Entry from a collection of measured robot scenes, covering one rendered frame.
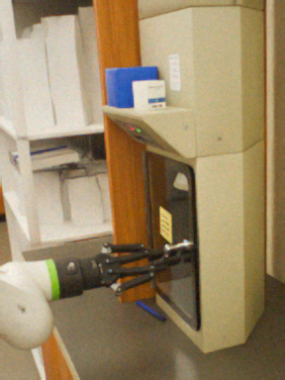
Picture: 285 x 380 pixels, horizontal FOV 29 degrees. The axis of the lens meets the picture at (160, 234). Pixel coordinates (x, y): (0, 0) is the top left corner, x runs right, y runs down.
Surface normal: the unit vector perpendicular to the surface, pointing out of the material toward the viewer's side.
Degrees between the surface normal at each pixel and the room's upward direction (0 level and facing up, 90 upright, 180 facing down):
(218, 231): 90
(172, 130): 90
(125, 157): 90
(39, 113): 99
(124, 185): 90
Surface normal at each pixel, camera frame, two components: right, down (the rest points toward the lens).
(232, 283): 0.36, 0.26
